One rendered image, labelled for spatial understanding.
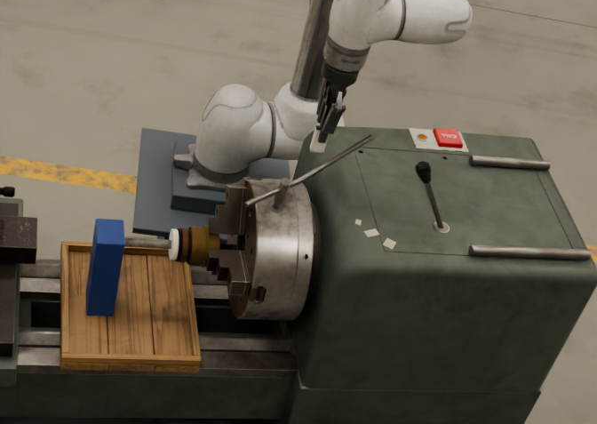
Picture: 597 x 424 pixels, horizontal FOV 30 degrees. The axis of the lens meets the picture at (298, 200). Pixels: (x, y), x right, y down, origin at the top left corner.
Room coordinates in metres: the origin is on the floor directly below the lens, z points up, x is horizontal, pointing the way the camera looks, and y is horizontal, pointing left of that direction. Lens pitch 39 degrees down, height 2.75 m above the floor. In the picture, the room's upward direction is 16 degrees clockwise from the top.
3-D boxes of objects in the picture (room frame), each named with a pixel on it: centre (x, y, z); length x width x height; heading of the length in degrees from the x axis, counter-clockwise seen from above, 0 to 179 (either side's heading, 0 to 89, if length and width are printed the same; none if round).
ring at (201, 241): (1.80, 0.19, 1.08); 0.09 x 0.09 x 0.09; 19
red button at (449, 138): (2.22, -0.30, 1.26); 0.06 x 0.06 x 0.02; 19
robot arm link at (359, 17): (1.95, -0.02, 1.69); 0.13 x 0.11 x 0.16; 114
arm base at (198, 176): (2.42, 0.25, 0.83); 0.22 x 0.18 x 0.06; 103
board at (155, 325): (1.76, 0.31, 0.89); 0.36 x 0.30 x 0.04; 19
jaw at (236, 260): (1.74, 0.09, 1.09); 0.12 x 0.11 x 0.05; 19
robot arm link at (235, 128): (2.43, 0.23, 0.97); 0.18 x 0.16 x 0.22; 113
